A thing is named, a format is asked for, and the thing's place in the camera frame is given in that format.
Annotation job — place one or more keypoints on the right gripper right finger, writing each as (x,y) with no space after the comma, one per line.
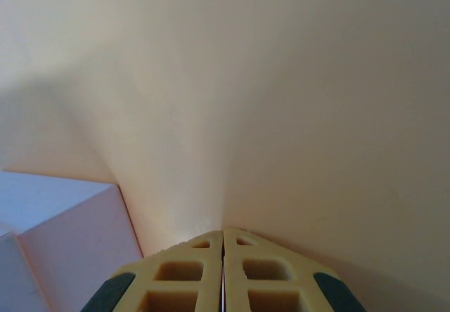
(274,291)

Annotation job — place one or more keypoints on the white gift box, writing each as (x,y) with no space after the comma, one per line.
(70,238)

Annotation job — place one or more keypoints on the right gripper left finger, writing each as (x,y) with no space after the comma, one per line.
(175,291)

